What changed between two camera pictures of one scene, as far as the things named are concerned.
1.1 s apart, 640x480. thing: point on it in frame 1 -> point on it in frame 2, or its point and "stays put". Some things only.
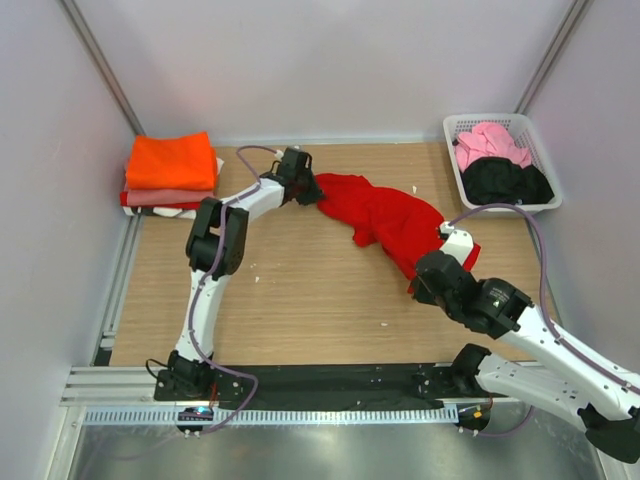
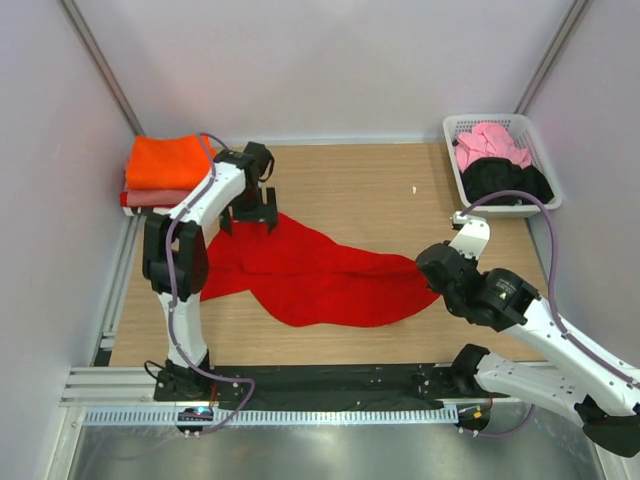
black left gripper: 315,194 -> 267,209
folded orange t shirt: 187,163 stays put
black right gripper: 420,293 stays put
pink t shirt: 489,139 stays put
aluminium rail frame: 103,385 stays put
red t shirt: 403,229 -> 299,278
